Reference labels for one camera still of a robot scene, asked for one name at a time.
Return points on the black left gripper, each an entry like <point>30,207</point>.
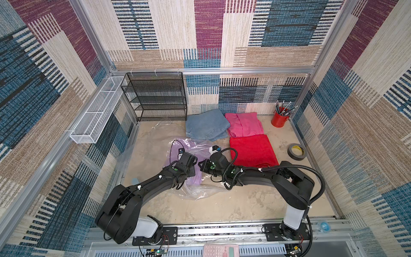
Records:
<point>192,171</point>

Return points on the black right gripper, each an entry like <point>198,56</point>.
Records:
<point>217,159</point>

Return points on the lilac garment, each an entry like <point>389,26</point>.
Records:
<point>199,148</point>

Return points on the blue denim jeans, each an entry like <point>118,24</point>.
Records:
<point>210,125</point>

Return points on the red garment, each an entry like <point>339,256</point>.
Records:
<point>254,151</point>

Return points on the pink trousers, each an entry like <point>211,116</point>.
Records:
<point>244,124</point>

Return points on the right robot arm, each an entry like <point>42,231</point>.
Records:
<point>300,186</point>

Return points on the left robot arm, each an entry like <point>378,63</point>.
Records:
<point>118,218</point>

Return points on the light blue flat block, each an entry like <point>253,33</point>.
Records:
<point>135,182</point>

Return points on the black mesh shelf rack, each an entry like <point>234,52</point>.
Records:
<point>156,96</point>

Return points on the pink calculator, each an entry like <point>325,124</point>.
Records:
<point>221,250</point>

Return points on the red pen holder cup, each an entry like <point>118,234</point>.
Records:
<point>280,117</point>

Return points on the grey tape roll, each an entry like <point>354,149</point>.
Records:
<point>296,152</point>

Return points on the blue tape dispenser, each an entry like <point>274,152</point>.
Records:
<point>324,227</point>

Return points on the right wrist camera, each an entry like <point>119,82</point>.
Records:
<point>214,149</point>

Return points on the white wire mesh basket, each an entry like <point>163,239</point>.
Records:
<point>94,120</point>

